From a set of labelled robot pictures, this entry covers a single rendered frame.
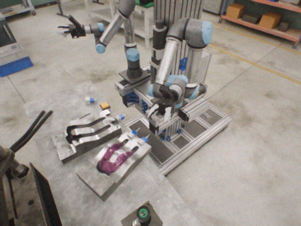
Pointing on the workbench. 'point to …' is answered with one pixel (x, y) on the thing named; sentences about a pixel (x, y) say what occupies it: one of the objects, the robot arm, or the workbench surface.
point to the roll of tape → (144, 215)
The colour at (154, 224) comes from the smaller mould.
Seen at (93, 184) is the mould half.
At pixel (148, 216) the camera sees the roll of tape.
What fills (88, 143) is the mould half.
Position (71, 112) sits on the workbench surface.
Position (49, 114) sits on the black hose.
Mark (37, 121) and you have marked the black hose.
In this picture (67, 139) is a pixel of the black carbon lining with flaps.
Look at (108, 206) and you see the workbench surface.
